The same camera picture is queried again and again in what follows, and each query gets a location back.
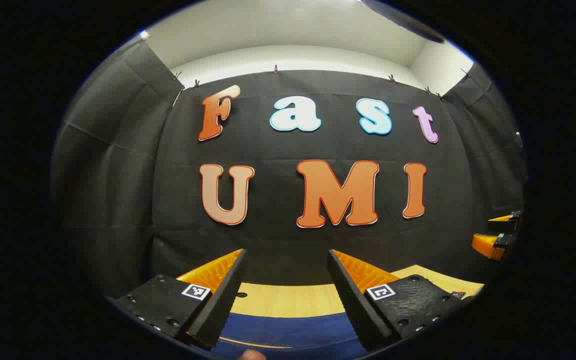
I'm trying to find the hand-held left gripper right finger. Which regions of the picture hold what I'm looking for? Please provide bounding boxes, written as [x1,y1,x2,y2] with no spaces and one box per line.
[326,249,469,352]

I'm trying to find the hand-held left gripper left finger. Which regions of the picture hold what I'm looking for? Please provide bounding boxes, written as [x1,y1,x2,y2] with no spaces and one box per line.
[112,248,248,351]

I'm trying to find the black backdrop cloth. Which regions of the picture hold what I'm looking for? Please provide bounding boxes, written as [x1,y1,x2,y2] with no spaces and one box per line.
[50,42,529,301]

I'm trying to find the blue denim jeans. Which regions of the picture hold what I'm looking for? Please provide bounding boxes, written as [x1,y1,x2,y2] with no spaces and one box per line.
[195,311,369,360]

